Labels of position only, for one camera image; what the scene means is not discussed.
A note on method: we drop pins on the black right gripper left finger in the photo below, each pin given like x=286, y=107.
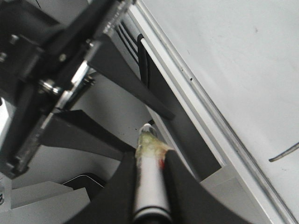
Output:
x=114, y=203

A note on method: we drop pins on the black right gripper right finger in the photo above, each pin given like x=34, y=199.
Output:
x=190, y=203

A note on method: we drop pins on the white whiteboard marker pen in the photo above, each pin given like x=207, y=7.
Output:
x=151, y=205

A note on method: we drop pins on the white whiteboard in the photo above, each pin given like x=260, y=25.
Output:
x=234, y=67

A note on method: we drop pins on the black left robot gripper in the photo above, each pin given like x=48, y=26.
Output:
x=43, y=65

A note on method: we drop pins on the white metal rack frame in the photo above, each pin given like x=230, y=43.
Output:
x=218, y=178

